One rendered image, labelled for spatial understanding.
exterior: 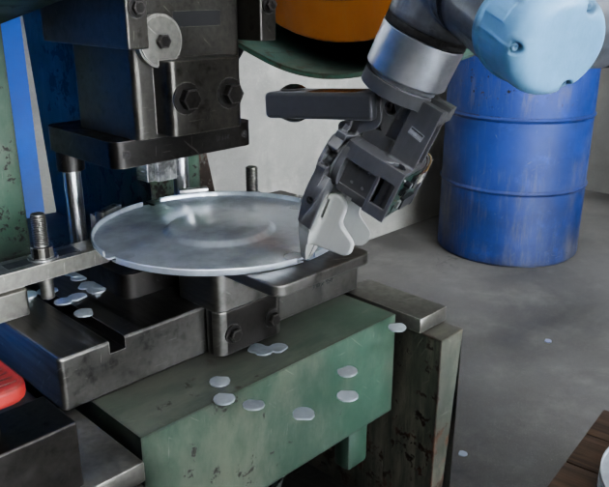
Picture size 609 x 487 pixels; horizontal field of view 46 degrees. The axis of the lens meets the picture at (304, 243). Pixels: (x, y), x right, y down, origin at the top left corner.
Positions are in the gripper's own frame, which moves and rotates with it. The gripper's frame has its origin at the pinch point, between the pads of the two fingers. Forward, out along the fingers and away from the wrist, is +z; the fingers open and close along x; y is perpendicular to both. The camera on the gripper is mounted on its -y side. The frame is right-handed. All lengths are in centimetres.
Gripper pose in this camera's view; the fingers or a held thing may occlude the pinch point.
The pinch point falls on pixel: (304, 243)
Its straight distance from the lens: 74.8
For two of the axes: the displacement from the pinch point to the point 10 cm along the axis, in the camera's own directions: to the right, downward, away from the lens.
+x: 5.0, -2.9, 8.1
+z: -3.6, 7.9, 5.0
